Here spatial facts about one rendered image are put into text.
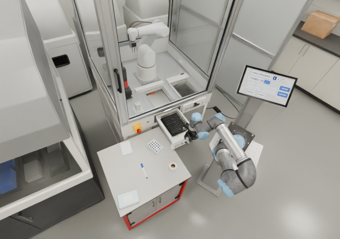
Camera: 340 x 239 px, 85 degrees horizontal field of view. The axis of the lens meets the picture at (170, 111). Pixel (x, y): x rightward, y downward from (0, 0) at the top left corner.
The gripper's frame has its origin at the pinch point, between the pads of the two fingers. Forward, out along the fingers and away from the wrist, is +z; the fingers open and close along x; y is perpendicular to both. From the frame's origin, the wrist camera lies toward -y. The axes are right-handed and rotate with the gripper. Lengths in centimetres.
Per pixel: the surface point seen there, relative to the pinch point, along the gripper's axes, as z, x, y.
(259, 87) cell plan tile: -15, 96, -11
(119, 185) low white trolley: 15, -65, 3
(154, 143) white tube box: 10.9, -24.2, -15.4
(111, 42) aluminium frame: -81, -42, -36
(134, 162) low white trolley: 15, -47, -9
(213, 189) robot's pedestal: 89, 33, 33
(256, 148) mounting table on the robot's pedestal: 14, 61, 33
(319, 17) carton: -25, 319, -84
